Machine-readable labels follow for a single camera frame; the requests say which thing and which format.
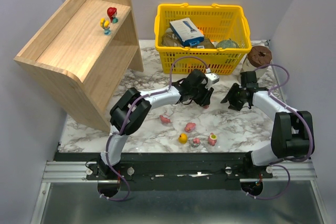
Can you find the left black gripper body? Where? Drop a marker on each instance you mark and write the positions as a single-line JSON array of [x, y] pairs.
[[203, 95]]

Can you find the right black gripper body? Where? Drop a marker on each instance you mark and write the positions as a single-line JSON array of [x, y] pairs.
[[233, 97]]

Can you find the yellow rubber duck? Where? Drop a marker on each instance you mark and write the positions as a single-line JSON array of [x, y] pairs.
[[183, 138]]

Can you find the yellow blue duck toy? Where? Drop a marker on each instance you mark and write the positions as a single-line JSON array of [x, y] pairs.
[[105, 25]]

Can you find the red haired mermaid toy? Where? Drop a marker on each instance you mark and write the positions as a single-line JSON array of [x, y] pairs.
[[112, 14]]

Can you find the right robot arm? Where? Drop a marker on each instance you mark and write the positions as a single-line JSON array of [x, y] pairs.
[[292, 134]]

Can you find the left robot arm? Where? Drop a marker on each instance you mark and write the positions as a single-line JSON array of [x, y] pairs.
[[128, 114]]

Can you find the wooden shelf unit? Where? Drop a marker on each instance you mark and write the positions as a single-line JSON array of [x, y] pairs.
[[77, 64]]

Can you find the pink pig toy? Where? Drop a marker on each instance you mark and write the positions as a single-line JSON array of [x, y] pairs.
[[190, 127]]

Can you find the pink green toy figure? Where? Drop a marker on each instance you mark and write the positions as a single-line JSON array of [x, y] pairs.
[[212, 139]]

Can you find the grey cup brown lid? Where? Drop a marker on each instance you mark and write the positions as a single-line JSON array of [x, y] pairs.
[[257, 57]]

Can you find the pink flamingo toy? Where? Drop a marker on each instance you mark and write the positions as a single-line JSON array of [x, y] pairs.
[[164, 120]]

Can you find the small pink cupcake toy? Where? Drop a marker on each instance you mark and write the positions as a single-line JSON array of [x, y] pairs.
[[195, 142]]

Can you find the green round melon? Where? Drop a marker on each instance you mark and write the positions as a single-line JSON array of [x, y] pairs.
[[228, 43]]

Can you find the yellow plastic basket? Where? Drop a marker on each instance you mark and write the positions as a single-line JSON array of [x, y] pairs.
[[217, 22]]

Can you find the blue white razor box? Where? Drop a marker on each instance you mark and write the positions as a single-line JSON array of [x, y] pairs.
[[187, 32]]

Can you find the brown paper package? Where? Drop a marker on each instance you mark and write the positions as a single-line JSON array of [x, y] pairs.
[[170, 39]]

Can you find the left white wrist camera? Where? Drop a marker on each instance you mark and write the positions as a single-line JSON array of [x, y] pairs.
[[212, 79]]

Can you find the black mounting rail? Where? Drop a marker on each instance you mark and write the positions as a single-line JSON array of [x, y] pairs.
[[177, 171]]

